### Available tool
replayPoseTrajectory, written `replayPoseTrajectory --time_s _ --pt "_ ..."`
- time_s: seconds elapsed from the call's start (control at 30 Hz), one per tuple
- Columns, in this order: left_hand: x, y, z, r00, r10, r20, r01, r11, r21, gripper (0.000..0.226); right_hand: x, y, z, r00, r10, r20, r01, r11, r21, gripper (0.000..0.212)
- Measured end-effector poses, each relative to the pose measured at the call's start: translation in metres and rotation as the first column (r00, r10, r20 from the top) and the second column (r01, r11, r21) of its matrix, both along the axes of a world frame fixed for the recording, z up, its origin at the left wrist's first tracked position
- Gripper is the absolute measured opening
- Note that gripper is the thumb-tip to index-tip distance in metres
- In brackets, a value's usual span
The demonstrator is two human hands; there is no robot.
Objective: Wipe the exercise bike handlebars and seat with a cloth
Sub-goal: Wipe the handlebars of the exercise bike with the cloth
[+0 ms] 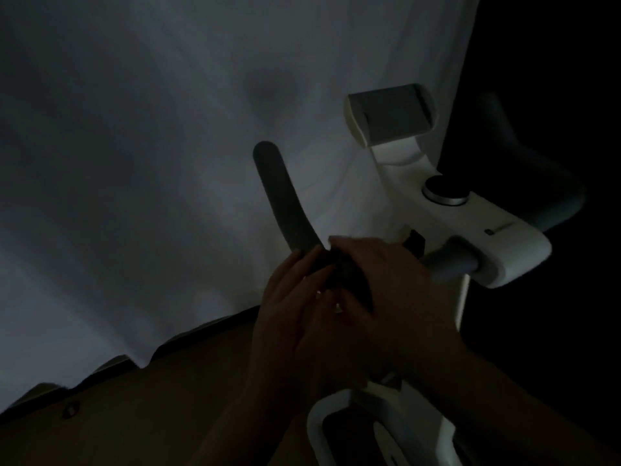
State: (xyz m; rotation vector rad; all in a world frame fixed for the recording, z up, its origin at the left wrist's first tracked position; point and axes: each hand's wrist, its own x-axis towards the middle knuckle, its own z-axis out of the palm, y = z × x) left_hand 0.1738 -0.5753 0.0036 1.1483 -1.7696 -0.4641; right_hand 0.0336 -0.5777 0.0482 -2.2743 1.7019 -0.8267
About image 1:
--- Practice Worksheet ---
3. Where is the grey white tablet holder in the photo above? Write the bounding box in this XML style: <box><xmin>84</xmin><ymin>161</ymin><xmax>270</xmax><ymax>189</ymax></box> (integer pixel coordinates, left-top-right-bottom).
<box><xmin>344</xmin><ymin>83</ymin><xmax>437</xmax><ymax>149</ymax></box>

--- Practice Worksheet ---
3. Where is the white hanging sheet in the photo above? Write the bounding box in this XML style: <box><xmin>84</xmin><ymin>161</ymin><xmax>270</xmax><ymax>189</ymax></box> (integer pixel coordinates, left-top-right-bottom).
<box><xmin>0</xmin><ymin>0</ymin><xmax>481</xmax><ymax>413</ymax></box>

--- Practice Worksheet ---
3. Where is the white exercise bike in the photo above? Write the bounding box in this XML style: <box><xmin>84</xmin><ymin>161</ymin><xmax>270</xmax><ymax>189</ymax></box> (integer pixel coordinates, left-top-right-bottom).
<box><xmin>252</xmin><ymin>83</ymin><xmax>587</xmax><ymax>466</ymax></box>

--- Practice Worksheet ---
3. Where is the person's right forearm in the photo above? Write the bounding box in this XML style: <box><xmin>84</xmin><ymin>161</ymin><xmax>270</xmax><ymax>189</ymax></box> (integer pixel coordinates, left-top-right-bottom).
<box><xmin>417</xmin><ymin>344</ymin><xmax>621</xmax><ymax>466</ymax></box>

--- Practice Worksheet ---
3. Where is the person's right hand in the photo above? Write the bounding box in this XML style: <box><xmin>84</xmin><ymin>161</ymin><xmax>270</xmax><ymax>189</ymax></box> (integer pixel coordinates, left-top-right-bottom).
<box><xmin>329</xmin><ymin>236</ymin><xmax>469</xmax><ymax>379</ymax></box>

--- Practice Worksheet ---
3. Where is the grey cleaning cloth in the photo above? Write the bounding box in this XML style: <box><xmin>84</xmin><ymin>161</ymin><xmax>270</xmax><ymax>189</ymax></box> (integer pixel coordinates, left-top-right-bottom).
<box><xmin>303</xmin><ymin>247</ymin><xmax>375</xmax><ymax>314</ymax></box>

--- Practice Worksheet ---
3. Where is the person's left hand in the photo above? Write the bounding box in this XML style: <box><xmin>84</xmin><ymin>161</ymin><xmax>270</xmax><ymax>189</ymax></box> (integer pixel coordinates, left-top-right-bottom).
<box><xmin>247</xmin><ymin>245</ymin><xmax>368</xmax><ymax>413</ymax></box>

